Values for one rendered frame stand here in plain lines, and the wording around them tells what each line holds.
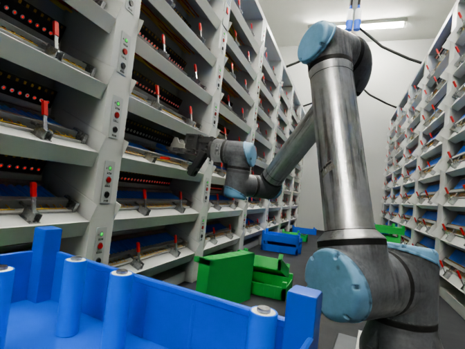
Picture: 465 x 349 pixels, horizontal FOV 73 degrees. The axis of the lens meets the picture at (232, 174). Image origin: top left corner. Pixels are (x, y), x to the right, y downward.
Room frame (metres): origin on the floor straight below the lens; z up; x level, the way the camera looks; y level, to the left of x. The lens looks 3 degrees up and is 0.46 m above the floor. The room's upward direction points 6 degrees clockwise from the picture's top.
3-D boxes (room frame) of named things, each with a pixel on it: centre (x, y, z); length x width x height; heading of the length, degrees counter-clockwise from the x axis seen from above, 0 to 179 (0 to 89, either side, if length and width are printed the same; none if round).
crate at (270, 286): (1.55, -0.18, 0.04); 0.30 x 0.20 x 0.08; 70
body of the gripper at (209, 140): (1.27, 0.14, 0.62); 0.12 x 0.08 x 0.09; 70
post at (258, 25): (2.27, -0.02, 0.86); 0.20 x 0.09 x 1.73; 70
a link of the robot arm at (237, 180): (1.22, -0.03, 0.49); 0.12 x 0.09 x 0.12; 119
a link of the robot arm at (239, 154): (1.21, -0.02, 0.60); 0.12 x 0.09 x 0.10; 70
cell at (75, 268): (0.28, 0.13, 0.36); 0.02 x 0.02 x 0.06
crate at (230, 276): (1.29, -0.01, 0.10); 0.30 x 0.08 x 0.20; 143
